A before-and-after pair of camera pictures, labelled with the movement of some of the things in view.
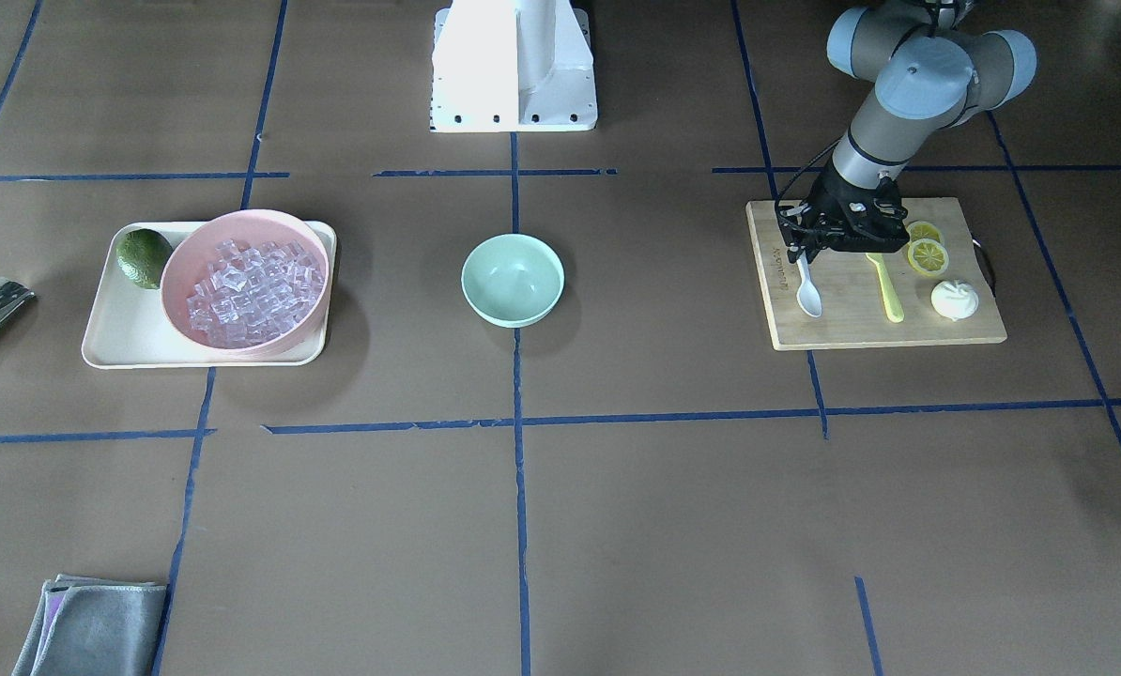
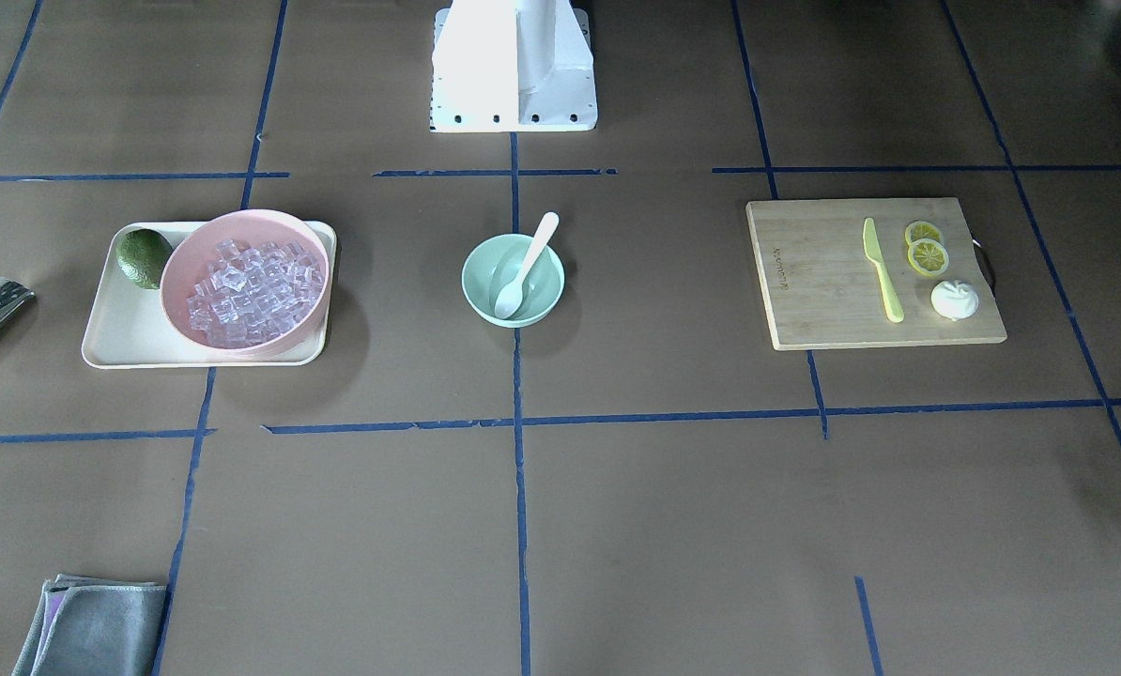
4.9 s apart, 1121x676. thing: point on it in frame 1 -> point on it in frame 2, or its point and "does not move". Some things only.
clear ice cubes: (252, 294) does not move
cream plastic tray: (128, 326) does not move
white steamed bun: (955, 299) does not move
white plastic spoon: (807, 296) -> (509, 299)
